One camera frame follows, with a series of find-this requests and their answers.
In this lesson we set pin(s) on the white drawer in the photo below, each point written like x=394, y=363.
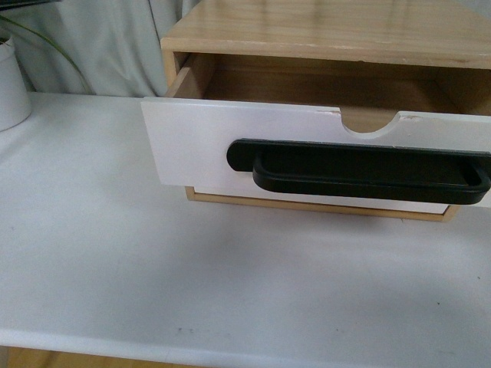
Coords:
x=260, y=197
x=216, y=99

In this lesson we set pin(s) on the black drawer handle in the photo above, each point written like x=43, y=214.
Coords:
x=371, y=172

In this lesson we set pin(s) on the wooden drawer cabinet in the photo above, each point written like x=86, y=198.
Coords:
x=442, y=34

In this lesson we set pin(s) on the grey curtain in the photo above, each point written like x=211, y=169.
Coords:
x=116, y=44

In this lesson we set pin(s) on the white plant pot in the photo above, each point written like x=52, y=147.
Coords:
x=14, y=99

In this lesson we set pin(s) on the green spider plant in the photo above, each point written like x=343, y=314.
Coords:
x=55, y=46

